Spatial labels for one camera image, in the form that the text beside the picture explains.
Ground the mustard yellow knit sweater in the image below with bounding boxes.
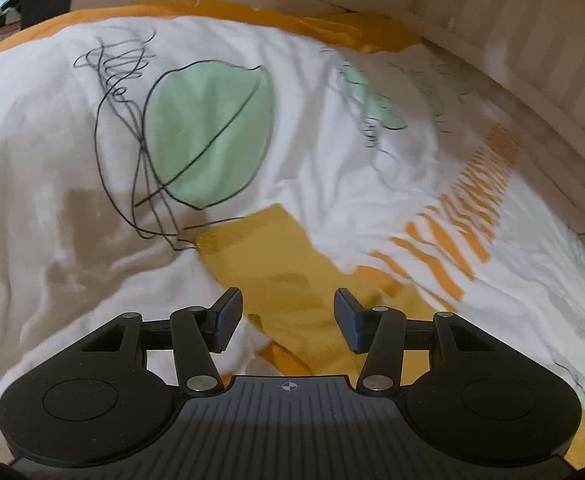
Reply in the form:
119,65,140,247
196,197,585,467

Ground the orange bed sheet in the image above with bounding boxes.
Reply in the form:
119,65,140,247
0,0,422,54

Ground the white leaf-print duvet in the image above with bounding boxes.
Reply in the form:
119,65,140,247
0,14,585,411

